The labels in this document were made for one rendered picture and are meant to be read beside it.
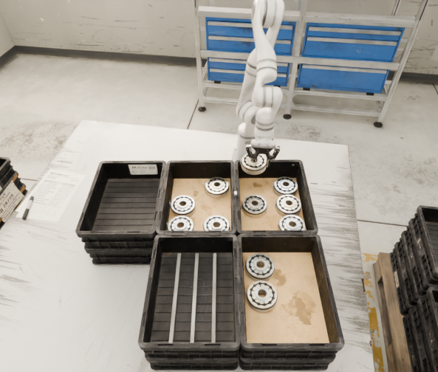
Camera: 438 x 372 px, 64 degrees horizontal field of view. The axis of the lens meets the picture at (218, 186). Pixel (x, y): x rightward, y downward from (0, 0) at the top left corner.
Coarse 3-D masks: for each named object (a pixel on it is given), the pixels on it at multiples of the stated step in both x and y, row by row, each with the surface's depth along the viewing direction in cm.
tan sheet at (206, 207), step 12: (180, 180) 161; (192, 180) 160; (204, 180) 160; (228, 180) 160; (180, 192) 156; (192, 192) 155; (204, 192) 155; (228, 192) 155; (204, 204) 150; (216, 204) 150; (228, 204) 150; (192, 216) 146; (204, 216) 146; (228, 216) 146
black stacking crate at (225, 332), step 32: (160, 256) 131; (192, 256) 133; (224, 256) 133; (160, 288) 124; (192, 288) 124; (224, 288) 124; (160, 320) 116; (224, 320) 116; (160, 352) 105; (192, 352) 105; (224, 352) 105
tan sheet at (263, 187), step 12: (240, 180) 160; (252, 180) 160; (264, 180) 160; (240, 192) 155; (252, 192) 155; (264, 192) 155; (240, 204) 150; (264, 216) 145; (276, 216) 145; (300, 216) 145; (252, 228) 141; (264, 228) 141; (276, 228) 141
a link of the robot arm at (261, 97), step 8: (264, 72) 118; (272, 72) 119; (256, 80) 120; (264, 80) 120; (272, 80) 122; (256, 88) 118; (264, 88) 118; (256, 96) 118; (264, 96) 117; (256, 104) 119; (264, 104) 119
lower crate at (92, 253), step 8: (96, 256) 140; (104, 256) 141; (112, 256) 141; (120, 256) 141; (128, 256) 141; (136, 256) 141; (144, 256) 141; (96, 264) 144; (104, 264) 144; (112, 264) 144
